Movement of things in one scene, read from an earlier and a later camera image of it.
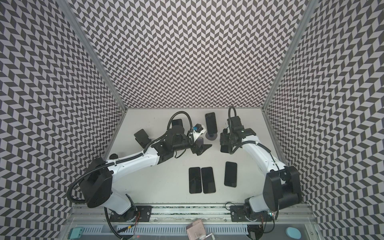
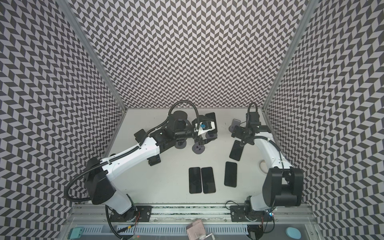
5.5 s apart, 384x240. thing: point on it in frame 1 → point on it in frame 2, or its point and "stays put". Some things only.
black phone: x=208 y=180 stays put
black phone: x=195 y=181 stays put
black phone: x=224 y=148 → x=236 y=150
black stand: x=142 y=138 stays put
